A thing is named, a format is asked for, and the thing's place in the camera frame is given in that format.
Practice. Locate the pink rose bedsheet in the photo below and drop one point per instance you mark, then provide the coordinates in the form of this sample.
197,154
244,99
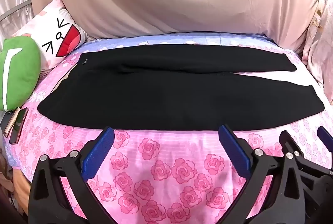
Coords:
169,161

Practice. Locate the metal rail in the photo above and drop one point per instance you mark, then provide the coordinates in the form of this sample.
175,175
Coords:
13,11

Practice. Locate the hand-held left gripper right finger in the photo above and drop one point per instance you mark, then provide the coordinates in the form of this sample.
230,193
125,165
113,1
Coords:
234,147

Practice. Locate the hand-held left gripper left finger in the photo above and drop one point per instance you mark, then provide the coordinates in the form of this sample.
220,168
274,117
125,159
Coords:
100,153

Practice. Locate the dark red phone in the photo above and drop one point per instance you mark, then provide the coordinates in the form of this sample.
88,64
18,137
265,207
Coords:
19,127

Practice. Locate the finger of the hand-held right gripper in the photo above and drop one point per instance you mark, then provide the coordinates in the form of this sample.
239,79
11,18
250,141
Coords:
290,139
326,136

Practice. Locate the gold edged phone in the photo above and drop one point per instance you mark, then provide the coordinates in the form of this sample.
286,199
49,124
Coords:
12,122

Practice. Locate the brown cloth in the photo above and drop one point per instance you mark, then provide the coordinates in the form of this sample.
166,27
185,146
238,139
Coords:
15,185

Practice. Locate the green plush pillow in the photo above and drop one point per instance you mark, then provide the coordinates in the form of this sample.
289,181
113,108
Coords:
23,70

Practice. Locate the black pants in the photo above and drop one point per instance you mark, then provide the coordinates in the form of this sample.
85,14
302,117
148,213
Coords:
156,99

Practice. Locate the cartoon face pillow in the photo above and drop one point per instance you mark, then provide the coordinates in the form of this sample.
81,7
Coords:
52,28

